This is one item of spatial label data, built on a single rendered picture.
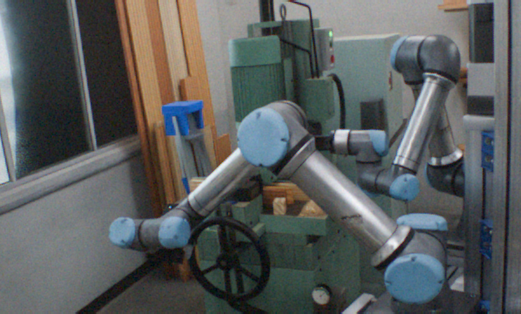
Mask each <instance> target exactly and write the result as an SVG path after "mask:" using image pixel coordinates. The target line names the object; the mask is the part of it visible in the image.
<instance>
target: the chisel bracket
mask: <svg viewBox="0 0 521 314"><path fill-rule="evenodd" d="M258 174H261V177H258V178H259V179H262V181H263V185H265V186H268V185H271V184H272V182H274V181H275V180H276V179H278V178H277V177H276V176H275V175H274V174H273V173H272V171H271V170H270V169H269V168H267V167H262V168H261V169H258V170H257V171H256V172H255V174H254V175H258Z"/></svg>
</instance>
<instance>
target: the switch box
mask: <svg viewBox="0 0 521 314"><path fill-rule="evenodd" d="M313 29H314V37H315V45H316V52H317V60H318V68H319V71H329V70H331V69H333V68H335V62H334V63H333V62H332V60H331V57H332V55H334V57H335V53H334V39H333V37H332V35H331V36H330V37H329V31H330V32H331V33H332V27H331V28H326V27H321V28H313ZM329 38H331V40H329ZM330 42H332V43H333V47H332V48H331V47H330V46H329V43H330ZM311 44H312V30H311ZM329 49H332V51H330V50H329ZM331 64H333V66H331ZM312 68H313V71H314V72H315V71H316V68H315V61H314V53H313V45H312Z"/></svg>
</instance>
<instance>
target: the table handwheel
mask: <svg viewBox="0 0 521 314"><path fill-rule="evenodd" d="M215 225H220V229H221V235H222V245H223V251H222V252H221V253H220V254H219V255H218V256H217V257H216V263H214V264H213V265H211V266H209V267H208V268H207V269H205V270H202V271H201V270H200V268H199V266H198V263H197V261H196V256H195V247H194V248H193V251H192V255H191V257H190V259H189V260H188V261H189V267H190V269H191V271H192V273H193V275H194V277H195V279H196V280H197V282H198V283H199V284H200V285H201V286H202V287H203V288H204V289H205V290H206V291H207V292H209V293H210V294H211V295H213V296H215V297H219V298H221V299H223V300H226V301H230V302H242V303H243V302H247V301H250V300H251V299H253V298H255V297H256V296H259V295H260V294H261V293H262V292H263V290H264V289H265V286H266V284H267V283H268V280H269V277H270V273H271V262H270V258H269V254H268V251H267V249H266V247H265V245H264V243H263V241H262V240H261V238H260V237H258V236H257V234H256V233H255V231H254V230H253V229H252V228H250V227H249V226H248V225H246V224H245V223H243V222H241V221H239V220H237V219H235V218H232V217H227V216H213V217H210V218H207V219H205V221H204V222H203V223H202V224H201V225H199V226H196V227H195V228H194V229H192V230H191V232H190V236H189V238H193V239H196V240H197V239H198V237H199V235H200V234H201V233H202V232H203V231H204V230H205V229H207V228H209V227H211V226H215ZM225 226H229V227H232V228H235V229H238V230H239V231H241V232H242V234H243V235H245V236H246V237H247V238H248V239H249V240H250V241H251V242H239V243H238V244H237V247H235V248H232V249H229V245H228V243H227V238H226V228H225ZM252 244H253V245H254V247H255V249H256V251H257V253H258V256H260V259H261V265H262V270H261V276H260V277H259V276H256V275H254V274H253V273H251V272H249V271H248V270H247V269H245V268H244V267H243V266H241V265H240V264H238V257H239V256H240V255H242V253H243V252H244V251H246V250H247V249H248V248H249V247H250V246H251V245H252ZM217 268H219V269H220V270H224V271H230V270H231V269H233V268H235V269H237V270H239V271H241V272H242V273H244V274H245V275H246V276H248V277H249V278H251V279H252V280H254V281H255V282H257V283H256V284H255V285H254V286H253V287H252V288H251V289H250V290H247V291H245V292H241V293H231V292H228V291H225V290H221V289H218V288H217V287H216V286H214V285H213V284H212V283H211V282H210V281H209V280H208V279H207V278H206V277H205V276H204V275H206V274H207V273H209V272H210V271H212V270H215V269H217Z"/></svg>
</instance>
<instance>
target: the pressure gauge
mask: <svg viewBox="0 0 521 314"><path fill-rule="evenodd" d="M324 292H325V293H324ZM323 293H324V294H323ZM322 294H323V295H322ZM320 295H322V296H321V297H320ZM331 297H332V290H331V289H330V287H329V286H328V285H326V284H324V283H319V284H317V285H316V286H315V288H314V289H313V290H312V299H313V300H314V301H315V302H316V303H317V304H322V306H326V304H327V303H328V302H329V301H330V298H331Z"/></svg>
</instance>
